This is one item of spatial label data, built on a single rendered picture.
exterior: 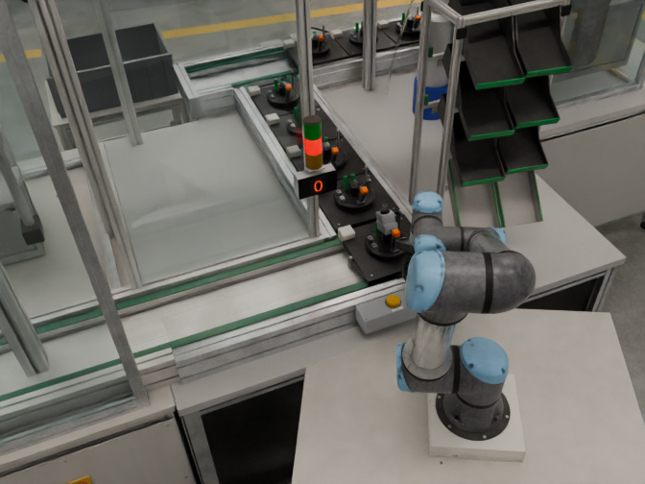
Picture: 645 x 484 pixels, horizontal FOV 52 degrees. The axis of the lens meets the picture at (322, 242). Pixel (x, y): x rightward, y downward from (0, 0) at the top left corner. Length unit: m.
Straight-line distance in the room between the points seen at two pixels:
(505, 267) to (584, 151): 1.95
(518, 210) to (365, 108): 1.02
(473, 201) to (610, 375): 0.64
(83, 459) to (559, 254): 1.59
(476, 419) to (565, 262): 0.77
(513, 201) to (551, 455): 0.80
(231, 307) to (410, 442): 0.65
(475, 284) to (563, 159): 1.93
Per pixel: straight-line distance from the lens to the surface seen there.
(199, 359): 1.87
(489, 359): 1.61
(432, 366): 1.53
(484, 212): 2.14
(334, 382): 1.88
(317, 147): 1.87
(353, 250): 2.08
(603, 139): 3.19
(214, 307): 2.02
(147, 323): 2.03
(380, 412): 1.83
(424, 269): 1.22
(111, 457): 2.03
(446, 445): 1.74
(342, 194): 2.26
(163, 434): 2.00
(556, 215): 2.48
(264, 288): 2.05
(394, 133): 2.80
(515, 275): 1.25
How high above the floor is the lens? 2.40
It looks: 43 degrees down
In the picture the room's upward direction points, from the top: 2 degrees counter-clockwise
